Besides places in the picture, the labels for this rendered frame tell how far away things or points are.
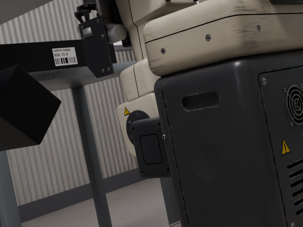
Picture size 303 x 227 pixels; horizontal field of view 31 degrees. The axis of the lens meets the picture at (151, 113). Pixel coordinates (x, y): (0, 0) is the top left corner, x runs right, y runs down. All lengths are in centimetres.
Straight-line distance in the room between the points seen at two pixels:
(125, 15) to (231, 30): 51
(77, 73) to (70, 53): 16
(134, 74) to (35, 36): 293
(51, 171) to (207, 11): 326
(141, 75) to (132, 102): 8
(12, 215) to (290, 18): 92
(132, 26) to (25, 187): 273
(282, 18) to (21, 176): 311
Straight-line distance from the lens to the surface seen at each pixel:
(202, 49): 107
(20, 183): 404
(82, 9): 209
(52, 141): 424
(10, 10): 23
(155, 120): 127
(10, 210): 159
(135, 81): 143
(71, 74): 175
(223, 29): 104
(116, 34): 145
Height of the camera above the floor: 63
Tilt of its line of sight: 1 degrees down
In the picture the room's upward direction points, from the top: 11 degrees counter-clockwise
